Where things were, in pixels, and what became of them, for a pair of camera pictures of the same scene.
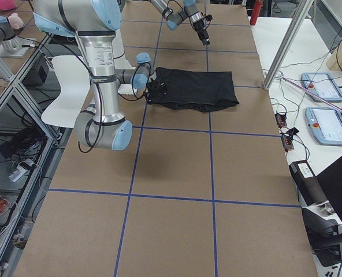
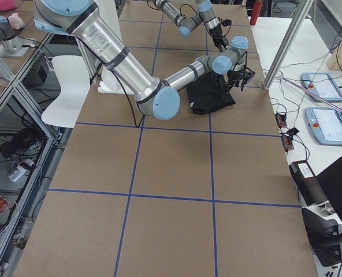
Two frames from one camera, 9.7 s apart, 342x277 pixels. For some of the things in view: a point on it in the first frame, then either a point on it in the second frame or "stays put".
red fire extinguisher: [256, 11] stays put
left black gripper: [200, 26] to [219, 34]
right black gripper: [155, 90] to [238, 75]
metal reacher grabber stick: [318, 97] stays put
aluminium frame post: [298, 18] stays put
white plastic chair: [75, 79] stays put
